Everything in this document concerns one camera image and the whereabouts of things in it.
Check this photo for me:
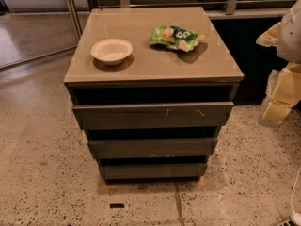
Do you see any white cable on floor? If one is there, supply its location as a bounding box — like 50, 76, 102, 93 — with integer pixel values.
289, 167, 301, 226

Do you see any grey drawer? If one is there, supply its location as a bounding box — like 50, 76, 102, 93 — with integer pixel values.
73, 102, 233, 130
100, 163, 207, 180
88, 138, 217, 159

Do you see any middle grey drawer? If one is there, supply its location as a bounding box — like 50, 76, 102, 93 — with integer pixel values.
88, 138, 217, 159

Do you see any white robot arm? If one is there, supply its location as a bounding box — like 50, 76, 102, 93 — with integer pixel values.
256, 0, 301, 127

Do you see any green snack bag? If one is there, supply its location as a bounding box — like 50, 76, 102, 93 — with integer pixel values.
149, 25, 206, 52

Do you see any white paper bowl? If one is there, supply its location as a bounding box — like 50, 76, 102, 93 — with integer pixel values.
90, 39, 133, 66

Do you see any bottom grey drawer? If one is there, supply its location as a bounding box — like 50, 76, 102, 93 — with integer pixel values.
100, 163, 207, 180

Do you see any top grey drawer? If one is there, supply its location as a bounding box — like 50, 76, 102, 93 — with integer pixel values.
73, 102, 233, 130

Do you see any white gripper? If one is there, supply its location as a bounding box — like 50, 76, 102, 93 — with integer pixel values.
256, 23, 301, 122

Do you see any metal door frame post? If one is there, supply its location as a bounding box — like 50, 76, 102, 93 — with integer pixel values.
65, 0, 82, 40

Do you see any grey drawer cabinet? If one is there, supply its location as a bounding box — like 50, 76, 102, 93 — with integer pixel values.
64, 8, 244, 168

